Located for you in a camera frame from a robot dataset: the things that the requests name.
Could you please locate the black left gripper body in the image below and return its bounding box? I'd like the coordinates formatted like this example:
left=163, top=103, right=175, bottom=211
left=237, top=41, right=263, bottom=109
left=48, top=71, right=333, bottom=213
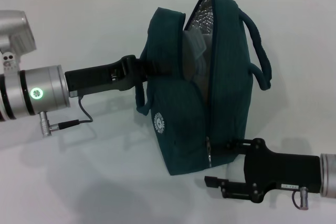
left=64, top=55, right=144, bottom=99

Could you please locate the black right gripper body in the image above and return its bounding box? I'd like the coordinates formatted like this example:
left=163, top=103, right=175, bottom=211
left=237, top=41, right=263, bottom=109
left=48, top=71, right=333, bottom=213
left=243, top=137, right=322, bottom=204

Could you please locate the metal zipper pull ring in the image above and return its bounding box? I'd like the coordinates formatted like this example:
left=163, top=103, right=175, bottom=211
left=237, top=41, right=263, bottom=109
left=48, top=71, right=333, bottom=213
left=206, top=136, right=214, bottom=168

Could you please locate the dark teal insulated bag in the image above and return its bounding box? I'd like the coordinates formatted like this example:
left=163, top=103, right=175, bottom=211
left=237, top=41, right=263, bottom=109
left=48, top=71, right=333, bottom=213
left=135, top=0, right=271, bottom=176

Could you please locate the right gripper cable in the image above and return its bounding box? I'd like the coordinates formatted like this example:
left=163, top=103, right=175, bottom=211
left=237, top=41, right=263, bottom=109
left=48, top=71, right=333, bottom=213
left=291, top=186, right=310, bottom=210

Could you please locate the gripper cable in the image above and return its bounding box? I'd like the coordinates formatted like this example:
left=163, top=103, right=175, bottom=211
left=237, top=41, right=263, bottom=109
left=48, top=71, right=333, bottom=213
left=291, top=186, right=310, bottom=210
left=39, top=97, right=94, bottom=137

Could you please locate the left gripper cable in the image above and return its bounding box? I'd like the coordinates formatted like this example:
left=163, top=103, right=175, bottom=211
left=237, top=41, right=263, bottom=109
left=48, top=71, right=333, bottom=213
left=39, top=97, right=94, bottom=137

